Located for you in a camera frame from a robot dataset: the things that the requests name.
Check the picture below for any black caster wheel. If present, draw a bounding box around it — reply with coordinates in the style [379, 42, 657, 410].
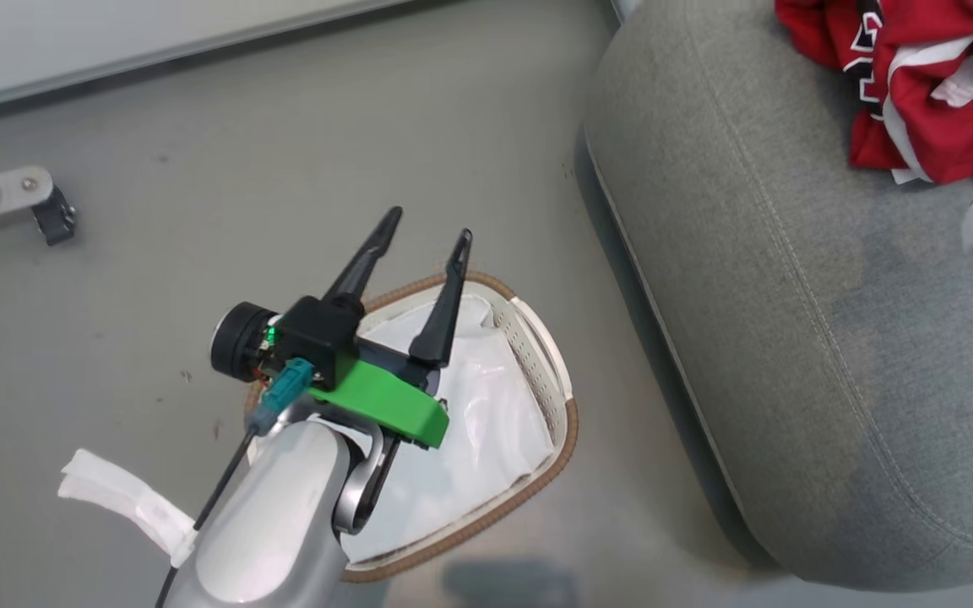
[30, 187, 79, 248]

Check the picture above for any white laundry basket brown rim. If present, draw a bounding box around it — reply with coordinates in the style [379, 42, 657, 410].
[243, 271, 579, 584]

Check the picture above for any white cloth basket liner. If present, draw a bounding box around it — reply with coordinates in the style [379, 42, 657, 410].
[336, 290, 557, 565]

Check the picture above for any white fabric strap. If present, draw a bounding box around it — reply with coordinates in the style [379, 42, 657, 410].
[57, 448, 199, 569]

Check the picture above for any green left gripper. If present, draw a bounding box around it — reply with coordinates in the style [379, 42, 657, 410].
[305, 205, 475, 451]

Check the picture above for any teal left camera connector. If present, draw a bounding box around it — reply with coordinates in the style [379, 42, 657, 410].
[251, 357, 317, 437]

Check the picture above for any red and white jersey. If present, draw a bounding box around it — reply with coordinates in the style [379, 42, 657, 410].
[773, 0, 973, 186]

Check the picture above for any grey fabric sofa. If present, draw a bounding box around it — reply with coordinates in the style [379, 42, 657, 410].
[574, 0, 973, 593]

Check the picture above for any grey partition base rail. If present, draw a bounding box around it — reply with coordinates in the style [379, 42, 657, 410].
[0, 0, 424, 129]

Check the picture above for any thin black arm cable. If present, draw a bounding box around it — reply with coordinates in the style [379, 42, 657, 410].
[154, 425, 258, 608]

